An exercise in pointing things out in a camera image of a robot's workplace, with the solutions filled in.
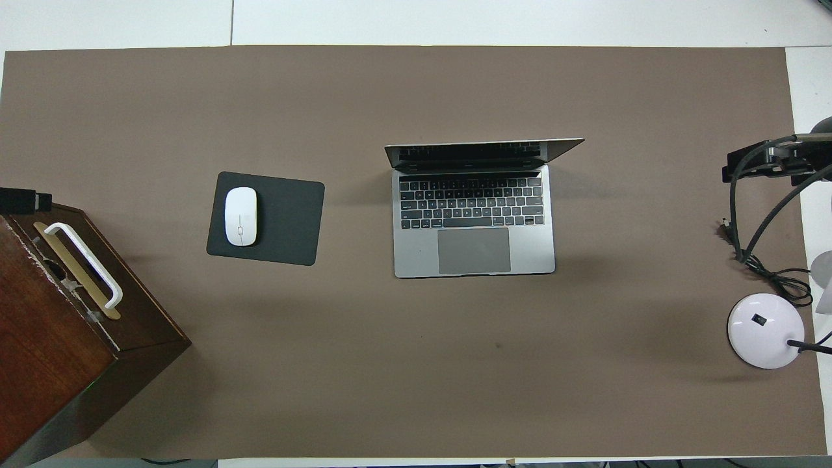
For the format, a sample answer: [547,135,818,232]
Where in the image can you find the white desk lamp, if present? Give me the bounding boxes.
[727,250,832,370]

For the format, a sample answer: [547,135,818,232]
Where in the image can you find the white computer mouse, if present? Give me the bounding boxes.
[224,187,258,247]

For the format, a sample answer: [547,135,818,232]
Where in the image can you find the white box handle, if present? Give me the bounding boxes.
[44,222,124,309]

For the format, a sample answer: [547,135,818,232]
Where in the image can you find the silver grey laptop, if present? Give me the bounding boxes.
[383,138,586,279]

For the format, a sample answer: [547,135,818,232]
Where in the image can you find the dark brown wooden box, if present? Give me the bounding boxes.
[0,201,192,467]

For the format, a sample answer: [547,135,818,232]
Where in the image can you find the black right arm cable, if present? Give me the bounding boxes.
[728,133,832,262]

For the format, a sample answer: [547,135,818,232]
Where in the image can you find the black mouse pad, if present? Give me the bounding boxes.
[206,171,326,267]

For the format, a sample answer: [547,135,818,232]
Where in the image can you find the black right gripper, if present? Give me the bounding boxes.
[721,117,832,185]

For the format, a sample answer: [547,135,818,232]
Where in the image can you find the black lamp power cable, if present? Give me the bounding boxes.
[718,218,815,308]

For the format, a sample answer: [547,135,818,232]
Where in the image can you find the brown table mat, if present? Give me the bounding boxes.
[0,45,827,459]

